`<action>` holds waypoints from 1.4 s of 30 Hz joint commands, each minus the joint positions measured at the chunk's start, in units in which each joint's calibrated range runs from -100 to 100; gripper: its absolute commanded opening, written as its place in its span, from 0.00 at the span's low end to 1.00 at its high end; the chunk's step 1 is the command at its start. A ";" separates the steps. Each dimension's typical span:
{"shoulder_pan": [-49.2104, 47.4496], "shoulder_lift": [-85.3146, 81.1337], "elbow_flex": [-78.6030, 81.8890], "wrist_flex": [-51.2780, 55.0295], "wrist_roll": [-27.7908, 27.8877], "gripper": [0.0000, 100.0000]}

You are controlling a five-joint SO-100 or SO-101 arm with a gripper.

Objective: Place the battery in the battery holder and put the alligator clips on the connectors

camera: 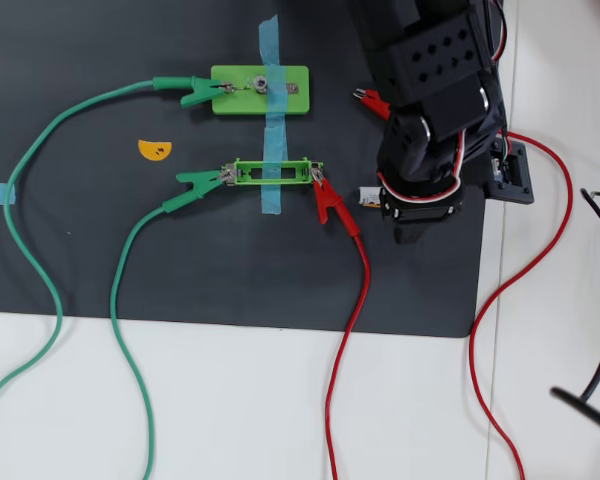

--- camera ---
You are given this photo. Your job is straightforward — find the red alligator clip lead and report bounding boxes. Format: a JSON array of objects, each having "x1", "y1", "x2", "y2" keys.
[
  {"x1": 353, "y1": 87, "x2": 575, "y2": 480},
  {"x1": 311, "y1": 167, "x2": 372, "y2": 480}
]

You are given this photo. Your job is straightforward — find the green bulb holder board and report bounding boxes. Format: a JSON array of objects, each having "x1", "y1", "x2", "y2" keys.
[{"x1": 210, "y1": 64, "x2": 311, "y2": 116}]

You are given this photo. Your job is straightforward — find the green alligator clip lead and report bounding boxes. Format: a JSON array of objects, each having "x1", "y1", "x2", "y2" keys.
[
  {"x1": 109, "y1": 169, "x2": 231, "y2": 480},
  {"x1": 0, "y1": 73, "x2": 234, "y2": 405}
]

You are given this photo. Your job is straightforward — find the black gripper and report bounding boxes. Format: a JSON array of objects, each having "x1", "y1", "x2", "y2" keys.
[{"x1": 378, "y1": 187, "x2": 465, "y2": 246}]

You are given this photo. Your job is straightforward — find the white red servo wire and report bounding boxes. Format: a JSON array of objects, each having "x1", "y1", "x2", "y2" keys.
[
  {"x1": 484, "y1": 0, "x2": 510, "y2": 64},
  {"x1": 377, "y1": 130, "x2": 467, "y2": 201}
]

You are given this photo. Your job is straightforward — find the dark grey work mat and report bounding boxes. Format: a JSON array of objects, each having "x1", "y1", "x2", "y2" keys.
[{"x1": 0, "y1": 0, "x2": 504, "y2": 339}]

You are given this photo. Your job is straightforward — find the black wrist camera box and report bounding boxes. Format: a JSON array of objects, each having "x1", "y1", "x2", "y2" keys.
[{"x1": 482, "y1": 141, "x2": 535, "y2": 204}]

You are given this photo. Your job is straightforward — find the black blurry rod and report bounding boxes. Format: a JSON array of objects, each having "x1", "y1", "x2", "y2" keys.
[{"x1": 549, "y1": 387, "x2": 600, "y2": 441}]

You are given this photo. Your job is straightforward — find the green battery holder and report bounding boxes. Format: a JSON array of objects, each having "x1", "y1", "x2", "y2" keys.
[{"x1": 221, "y1": 157, "x2": 325, "y2": 187}]

